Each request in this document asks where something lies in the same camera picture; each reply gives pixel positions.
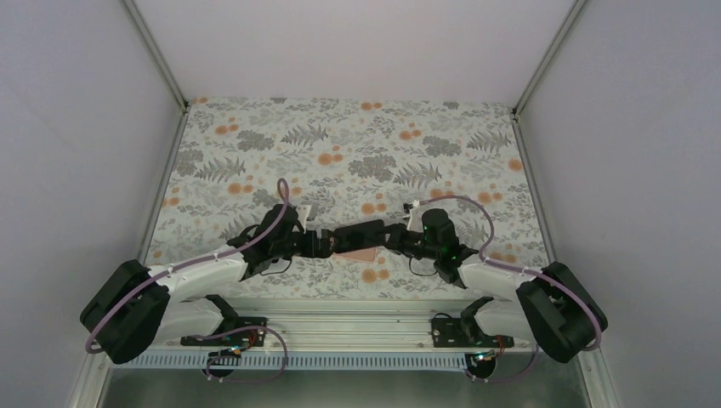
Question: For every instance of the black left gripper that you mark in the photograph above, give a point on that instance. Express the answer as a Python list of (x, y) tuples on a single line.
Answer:
[(310, 251)]

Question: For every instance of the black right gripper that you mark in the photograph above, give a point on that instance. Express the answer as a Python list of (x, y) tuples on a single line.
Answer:
[(395, 239)]

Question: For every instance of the black phone pink edge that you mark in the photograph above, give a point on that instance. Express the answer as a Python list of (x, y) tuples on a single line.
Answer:
[(369, 234)]

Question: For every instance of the pink phone case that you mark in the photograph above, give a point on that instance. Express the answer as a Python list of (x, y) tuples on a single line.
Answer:
[(367, 255)]

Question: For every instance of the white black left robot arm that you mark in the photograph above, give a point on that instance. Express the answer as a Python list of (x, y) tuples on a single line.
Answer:
[(140, 305)]

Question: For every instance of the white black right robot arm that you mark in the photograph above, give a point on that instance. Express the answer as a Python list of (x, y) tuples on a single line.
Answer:
[(548, 306)]

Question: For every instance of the floral patterned table mat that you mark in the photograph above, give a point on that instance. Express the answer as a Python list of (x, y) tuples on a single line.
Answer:
[(353, 161)]

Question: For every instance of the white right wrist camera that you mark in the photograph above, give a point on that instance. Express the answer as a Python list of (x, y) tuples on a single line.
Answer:
[(412, 211)]

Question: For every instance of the aluminium front rail frame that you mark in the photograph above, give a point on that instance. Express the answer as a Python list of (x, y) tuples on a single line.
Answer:
[(351, 326)]

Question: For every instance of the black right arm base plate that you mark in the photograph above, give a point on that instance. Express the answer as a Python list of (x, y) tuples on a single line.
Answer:
[(463, 331)]

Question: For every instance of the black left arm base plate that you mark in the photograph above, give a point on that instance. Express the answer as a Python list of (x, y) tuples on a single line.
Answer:
[(239, 332)]

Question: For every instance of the grey slotted cable duct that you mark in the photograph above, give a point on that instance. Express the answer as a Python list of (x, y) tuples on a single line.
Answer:
[(302, 361)]

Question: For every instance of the left aluminium corner post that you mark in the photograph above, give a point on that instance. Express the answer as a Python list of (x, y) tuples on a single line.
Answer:
[(156, 55)]

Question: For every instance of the aluminium corner post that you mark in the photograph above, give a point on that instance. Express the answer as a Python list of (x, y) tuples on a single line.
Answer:
[(569, 21), (156, 55)]

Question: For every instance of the right aluminium corner post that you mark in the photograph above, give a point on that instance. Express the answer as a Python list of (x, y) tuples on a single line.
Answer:
[(569, 21)]

